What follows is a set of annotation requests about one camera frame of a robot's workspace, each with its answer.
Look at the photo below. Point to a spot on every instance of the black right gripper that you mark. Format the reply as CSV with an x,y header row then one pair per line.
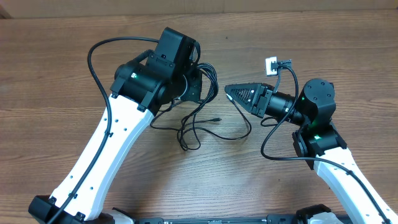
x,y
255,102

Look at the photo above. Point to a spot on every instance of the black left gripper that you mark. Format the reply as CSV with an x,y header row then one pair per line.
x,y
193,93

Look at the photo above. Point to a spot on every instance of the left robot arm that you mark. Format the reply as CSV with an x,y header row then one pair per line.
x,y
141,86

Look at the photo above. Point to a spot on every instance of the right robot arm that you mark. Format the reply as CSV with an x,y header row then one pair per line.
x,y
317,142

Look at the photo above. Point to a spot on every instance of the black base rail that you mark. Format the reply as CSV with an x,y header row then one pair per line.
x,y
270,219

